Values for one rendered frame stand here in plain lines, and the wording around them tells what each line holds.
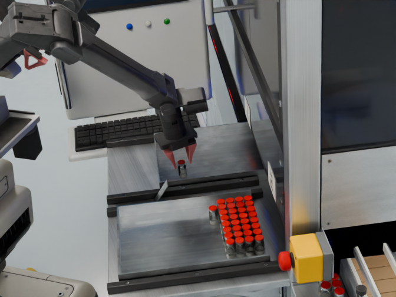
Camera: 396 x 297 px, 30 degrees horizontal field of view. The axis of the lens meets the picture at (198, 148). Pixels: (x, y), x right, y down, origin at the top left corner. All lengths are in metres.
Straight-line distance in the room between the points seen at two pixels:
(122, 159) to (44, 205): 1.48
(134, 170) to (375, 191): 0.76
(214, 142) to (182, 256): 0.51
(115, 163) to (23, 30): 0.71
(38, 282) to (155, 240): 0.97
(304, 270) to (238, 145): 0.69
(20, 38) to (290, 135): 0.56
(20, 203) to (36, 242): 1.16
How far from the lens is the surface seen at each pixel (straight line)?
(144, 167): 2.06
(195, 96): 1.85
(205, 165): 2.04
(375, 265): 1.63
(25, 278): 2.72
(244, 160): 2.05
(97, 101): 2.48
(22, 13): 1.52
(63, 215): 3.46
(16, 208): 2.17
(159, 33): 2.40
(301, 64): 1.36
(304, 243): 1.52
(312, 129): 1.43
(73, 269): 3.15
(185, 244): 1.77
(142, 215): 1.88
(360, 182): 1.53
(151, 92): 1.75
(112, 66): 1.64
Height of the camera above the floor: 1.99
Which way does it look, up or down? 32 degrees down
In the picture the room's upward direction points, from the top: 5 degrees counter-clockwise
